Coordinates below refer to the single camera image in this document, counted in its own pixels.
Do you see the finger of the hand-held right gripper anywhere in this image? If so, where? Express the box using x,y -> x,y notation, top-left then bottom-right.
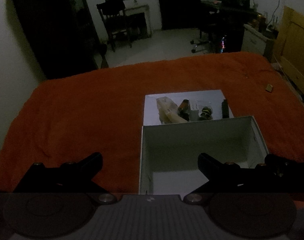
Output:
265,154 -> 304,178

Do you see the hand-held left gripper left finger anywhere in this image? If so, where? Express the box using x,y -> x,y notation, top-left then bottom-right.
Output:
13,152 -> 118,205

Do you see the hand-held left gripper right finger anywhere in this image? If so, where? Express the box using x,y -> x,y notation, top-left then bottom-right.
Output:
183,152 -> 293,205

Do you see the white cardboard box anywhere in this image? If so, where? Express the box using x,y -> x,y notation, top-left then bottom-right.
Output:
139,115 -> 270,195

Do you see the penguin figurine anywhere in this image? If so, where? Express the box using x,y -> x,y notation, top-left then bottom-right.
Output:
198,106 -> 214,121

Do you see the black stick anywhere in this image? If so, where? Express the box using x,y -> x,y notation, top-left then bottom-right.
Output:
221,99 -> 229,119

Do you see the small brown bottle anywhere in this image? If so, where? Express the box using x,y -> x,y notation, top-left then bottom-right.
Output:
177,99 -> 192,121

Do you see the clear plastic blister pack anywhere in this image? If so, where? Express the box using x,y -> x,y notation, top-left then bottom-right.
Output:
156,96 -> 189,125

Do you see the white embossed mat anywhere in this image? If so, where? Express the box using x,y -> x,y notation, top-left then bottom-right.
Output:
143,89 -> 235,126

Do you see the orange blanket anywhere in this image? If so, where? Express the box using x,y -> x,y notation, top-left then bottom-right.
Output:
0,51 -> 304,210

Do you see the yellow wooden cabinet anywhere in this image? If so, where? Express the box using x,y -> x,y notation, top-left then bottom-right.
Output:
275,5 -> 304,100

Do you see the office chair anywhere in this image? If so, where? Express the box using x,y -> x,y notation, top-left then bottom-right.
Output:
189,2 -> 220,54

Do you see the white cabinet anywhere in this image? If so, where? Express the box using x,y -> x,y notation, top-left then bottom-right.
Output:
242,24 -> 275,58

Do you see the dark desk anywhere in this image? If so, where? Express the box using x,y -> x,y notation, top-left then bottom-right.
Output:
201,0 -> 258,53

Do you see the dark wardrobe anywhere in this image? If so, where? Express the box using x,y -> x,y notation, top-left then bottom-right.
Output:
9,0 -> 100,79

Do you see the white fireplace mantel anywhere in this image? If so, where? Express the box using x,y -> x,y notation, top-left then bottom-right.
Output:
124,4 -> 152,40

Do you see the dark wooden chair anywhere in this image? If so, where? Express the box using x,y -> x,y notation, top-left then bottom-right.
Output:
96,0 -> 132,52

